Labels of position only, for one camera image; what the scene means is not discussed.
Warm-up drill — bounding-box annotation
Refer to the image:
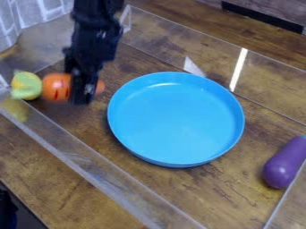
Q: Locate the clear acrylic tray enclosure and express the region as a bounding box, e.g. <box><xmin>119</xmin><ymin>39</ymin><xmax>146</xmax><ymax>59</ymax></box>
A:
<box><xmin>0</xmin><ymin>0</ymin><xmax>306</xmax><ymax>229</ymax></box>

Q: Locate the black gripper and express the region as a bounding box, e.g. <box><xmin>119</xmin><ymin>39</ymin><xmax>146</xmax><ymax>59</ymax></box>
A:
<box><xmin>63</xmin><ymin>0</ymin><xmax>125</xmax><ymax>106</ymax></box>

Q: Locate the blue round plate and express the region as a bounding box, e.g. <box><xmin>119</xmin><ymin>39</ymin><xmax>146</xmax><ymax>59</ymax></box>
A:
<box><xmin>109</xmin><ymin>72</ymin><xmax>245</xmax><ymax>168</ymax></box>

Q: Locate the orange toy carrot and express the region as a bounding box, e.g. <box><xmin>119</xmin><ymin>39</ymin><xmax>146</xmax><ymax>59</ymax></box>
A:
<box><xmin>10</xmin><ymin>71</ymin><xmax>107</xmax><ymax>102</ymax></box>

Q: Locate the purple toy eggplant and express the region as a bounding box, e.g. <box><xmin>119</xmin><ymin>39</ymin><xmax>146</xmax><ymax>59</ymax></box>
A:
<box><xmin>264</xmin><ymin>136</ymin><xmax>306</xmax><ymax>189</ymax></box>

